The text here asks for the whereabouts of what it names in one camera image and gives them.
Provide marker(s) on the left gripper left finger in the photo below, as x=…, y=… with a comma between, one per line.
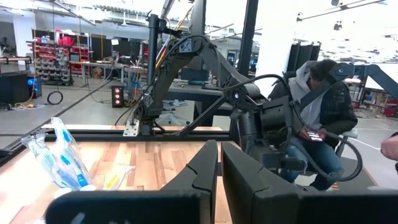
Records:
x=155, y=205

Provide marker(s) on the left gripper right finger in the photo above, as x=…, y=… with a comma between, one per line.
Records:
x=280, y=205

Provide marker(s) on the orange white toothbrush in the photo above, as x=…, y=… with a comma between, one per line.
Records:
x=113, y=180

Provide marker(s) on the blue white toothbrush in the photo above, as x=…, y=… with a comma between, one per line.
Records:
x=46, y=158
x=66, y=140

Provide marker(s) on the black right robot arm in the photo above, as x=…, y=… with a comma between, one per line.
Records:
x=186, y=65

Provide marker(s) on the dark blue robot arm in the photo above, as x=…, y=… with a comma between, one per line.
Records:
x=370, y=73

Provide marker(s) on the lit smartphone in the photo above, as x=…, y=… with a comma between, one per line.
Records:
x=315, y=137

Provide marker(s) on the person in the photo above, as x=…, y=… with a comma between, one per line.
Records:
x=329, y=109

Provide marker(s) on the grey office chair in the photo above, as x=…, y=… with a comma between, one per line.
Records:
x=346, y=140

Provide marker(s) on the white building column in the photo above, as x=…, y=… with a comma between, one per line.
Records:
x=275, y=46

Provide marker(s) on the black tower lit fans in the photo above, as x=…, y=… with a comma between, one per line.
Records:
x=117, y=96

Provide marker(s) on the person's hand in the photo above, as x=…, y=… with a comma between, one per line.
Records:
x=390, y=147

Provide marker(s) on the grey metal workbench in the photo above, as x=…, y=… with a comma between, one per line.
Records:
x=102, y=65

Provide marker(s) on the black clamp pole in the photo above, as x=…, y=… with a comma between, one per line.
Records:
x=152, y=49

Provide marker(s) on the red parts bin rack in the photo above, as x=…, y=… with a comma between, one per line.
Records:
x=53, y=62

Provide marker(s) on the black computer tower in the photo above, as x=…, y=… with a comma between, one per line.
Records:
x=18, y=87

